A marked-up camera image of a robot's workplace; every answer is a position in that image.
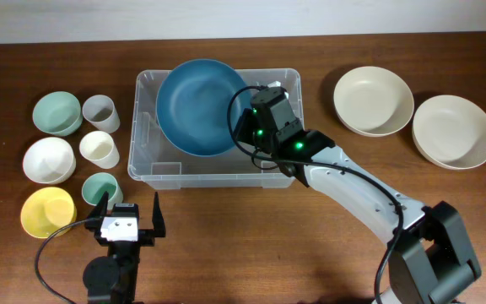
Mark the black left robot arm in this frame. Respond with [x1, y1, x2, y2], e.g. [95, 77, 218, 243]
[83, 193, 166, 303]

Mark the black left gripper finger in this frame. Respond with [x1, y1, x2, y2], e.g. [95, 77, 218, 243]
[152, 193, 166, 237]
[89, 191, 109, 219]

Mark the clear plastic storage bin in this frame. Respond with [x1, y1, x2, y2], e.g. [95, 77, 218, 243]
[127, 70, 294, 190]

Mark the yellow bowl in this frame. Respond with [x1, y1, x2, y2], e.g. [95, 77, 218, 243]
[20, 187, 78, 239]

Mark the cream cup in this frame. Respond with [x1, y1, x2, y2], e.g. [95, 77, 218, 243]
[79, 131, 120, 169]

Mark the beige plate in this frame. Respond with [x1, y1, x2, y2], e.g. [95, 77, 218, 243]
[412, 95, 486, 171]
[333, 66, 415, 137]

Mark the grey cup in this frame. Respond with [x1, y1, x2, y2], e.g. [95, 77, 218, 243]
[82, 95, 121, 133]

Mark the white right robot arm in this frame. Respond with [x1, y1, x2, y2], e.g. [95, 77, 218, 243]
[226, 85, 482, 304]

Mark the green cup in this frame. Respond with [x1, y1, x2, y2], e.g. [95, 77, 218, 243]
[81, 172, 124, 210]

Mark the white bowl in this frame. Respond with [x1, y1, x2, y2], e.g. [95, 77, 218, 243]
[23, 137, 76, 185]

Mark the green bowl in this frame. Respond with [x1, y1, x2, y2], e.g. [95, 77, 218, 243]
[32, 91, 83, 137]

